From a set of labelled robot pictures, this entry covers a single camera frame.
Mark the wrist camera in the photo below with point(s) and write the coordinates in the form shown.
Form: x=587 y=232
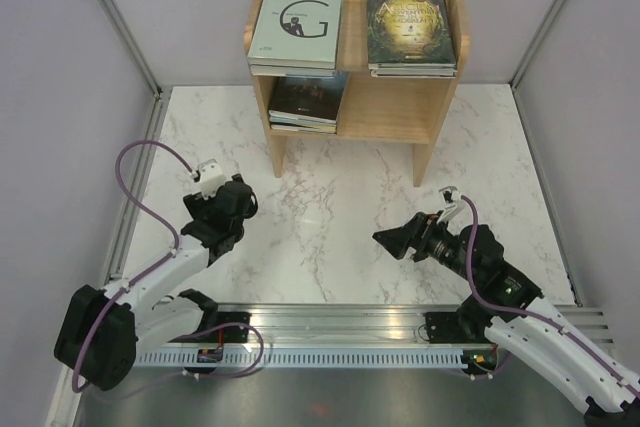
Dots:
x=452 y=204
x=208 y=178

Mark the wooden two-tier shelf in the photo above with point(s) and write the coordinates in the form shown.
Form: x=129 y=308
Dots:
x=403 y=110

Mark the yellow paperback book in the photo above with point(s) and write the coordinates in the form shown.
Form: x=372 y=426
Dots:
x=307 y=125

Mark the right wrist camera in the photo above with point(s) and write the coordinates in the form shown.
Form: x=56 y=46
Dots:
x=452 y=204

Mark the green Alice Wonderland book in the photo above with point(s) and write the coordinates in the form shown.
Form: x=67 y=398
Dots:
x=409 y=33

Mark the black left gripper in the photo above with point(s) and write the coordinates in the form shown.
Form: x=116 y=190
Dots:
x=250 y=207

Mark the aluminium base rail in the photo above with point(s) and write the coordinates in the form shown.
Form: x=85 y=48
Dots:
x=330 y=322

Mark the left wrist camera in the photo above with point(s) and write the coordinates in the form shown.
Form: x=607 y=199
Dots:
x=208 y=178

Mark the purple Robinson Crusoe book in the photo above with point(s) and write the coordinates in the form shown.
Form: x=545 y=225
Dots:
x=429 y=72

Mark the blue 20000 Leagues book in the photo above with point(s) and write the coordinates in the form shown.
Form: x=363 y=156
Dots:
x=279 y=71

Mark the left aluminium frame post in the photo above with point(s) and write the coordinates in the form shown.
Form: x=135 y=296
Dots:
x=123 y=32

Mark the aluminium frame post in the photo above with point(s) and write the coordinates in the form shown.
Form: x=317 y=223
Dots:
x=123 y=32
x=548 y=21

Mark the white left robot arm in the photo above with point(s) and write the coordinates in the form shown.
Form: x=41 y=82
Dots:
x=201 y=243

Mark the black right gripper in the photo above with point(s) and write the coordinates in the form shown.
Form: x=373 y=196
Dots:
x=420 y=227

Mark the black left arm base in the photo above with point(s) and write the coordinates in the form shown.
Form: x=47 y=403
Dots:
x=223 y=330

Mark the light blue paperback book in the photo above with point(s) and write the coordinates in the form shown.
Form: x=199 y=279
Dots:
x=320 y=119

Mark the pale green Gatsby book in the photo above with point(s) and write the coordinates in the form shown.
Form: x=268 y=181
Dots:
x=296 y=33

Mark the right aluminium frame post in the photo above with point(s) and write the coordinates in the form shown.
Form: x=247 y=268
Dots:
x=548 y=21

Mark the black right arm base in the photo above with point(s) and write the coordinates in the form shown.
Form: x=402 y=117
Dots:
x=452 y=328

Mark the white slotted cable duct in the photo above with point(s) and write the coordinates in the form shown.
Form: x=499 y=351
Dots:
x=240 y=357

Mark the black Moon and Sixpence book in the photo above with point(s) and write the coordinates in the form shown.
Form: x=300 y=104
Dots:
x=302 y=129

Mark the dark Wuthering Heights book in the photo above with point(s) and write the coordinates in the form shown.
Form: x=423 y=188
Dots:
x=307 y=94

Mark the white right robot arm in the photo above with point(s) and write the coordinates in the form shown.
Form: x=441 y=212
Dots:
x=509 y=310

